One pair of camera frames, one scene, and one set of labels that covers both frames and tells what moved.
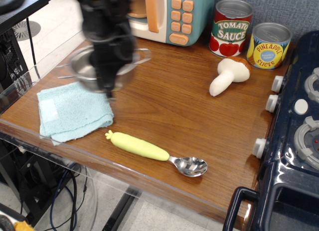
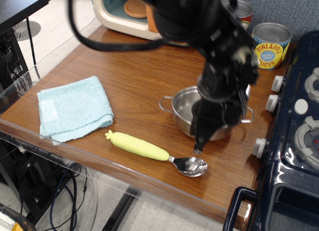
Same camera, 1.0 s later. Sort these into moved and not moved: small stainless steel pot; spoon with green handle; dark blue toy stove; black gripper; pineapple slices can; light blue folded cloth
Moved: black gripper; small stainless steel pot
Not moved: spoon with green handle; light blue folded cloth; dark blue toy stove; pineapple slices can
